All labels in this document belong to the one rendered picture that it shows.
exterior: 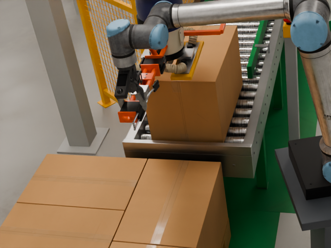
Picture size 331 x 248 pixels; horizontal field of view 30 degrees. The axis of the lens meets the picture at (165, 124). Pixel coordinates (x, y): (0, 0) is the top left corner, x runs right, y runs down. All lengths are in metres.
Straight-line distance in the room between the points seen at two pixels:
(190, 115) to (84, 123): 1.26
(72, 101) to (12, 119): 0.91
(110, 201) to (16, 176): 1.41
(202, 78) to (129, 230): 0.83
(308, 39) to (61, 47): 2.24
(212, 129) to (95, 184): 0.67
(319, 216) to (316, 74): 0.68
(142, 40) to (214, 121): 1.08
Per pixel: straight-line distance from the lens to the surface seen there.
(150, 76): 2.62
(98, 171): 3.29
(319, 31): 2.04
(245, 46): 4.24
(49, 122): 4.81
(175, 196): 3.03
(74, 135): 4.39
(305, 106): 4.51
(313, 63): 2.13
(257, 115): 3.41
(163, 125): 3.30
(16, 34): 6.38
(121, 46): 2.28
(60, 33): 3.99
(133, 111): 2.39
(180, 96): 3.16
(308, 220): 2.56
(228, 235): 3.49
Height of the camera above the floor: 2.55
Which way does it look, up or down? 35 degrees down
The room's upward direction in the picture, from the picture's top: 11 degrees counter-clockwise
